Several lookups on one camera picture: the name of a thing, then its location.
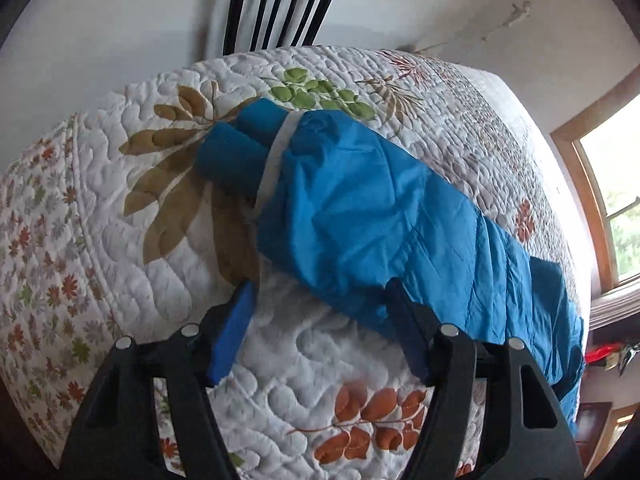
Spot wooden framed window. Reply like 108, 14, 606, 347
550, 77, 640, 301

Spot floral quilted bedspread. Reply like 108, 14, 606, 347
0, 45, 586, 480

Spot hanging wall cord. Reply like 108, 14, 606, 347
479, 0, 534, 44

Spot red garment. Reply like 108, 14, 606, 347
584, 342, 625, 367

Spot white pleated curtain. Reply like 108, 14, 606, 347
589, 285, 640, 332

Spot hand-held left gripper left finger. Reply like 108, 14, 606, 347
60, 281, 258, 480

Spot dark wooden headboard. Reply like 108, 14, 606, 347
574, 401, 637, 461

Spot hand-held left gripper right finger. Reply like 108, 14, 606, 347
385, 279, 586, 480

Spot blue padded jacket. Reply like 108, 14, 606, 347
194, 97, 586, 436

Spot black clothes hanger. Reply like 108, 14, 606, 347
617, 341, 640, 377

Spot black white striped curtain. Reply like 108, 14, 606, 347
207, 0, 351, 58

